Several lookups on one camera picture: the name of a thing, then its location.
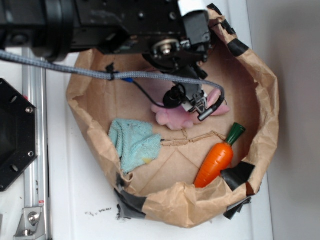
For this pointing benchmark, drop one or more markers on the brown paper bag bin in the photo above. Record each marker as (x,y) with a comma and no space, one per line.
(163,190)

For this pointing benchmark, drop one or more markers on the metal corner bracket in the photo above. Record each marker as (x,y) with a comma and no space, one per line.
(31,225)

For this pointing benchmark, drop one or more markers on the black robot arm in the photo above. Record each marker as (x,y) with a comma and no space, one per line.
(52,29)

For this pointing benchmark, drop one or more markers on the aluminium extrusion rail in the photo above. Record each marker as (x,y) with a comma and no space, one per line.
(36,176)

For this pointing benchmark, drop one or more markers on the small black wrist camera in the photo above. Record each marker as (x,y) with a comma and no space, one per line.
(190,97)

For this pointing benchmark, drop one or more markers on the light blue cloth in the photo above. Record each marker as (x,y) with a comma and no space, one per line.
(135,142)

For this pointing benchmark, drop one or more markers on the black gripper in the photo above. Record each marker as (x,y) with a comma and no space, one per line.
(170,34)

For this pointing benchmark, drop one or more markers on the pink plush bunny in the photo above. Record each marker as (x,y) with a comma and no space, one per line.
(177,118)

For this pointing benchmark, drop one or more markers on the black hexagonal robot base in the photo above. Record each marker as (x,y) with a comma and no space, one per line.
(18,148)

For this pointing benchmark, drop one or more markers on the orange toy carrot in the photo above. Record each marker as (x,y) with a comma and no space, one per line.
(219,158)

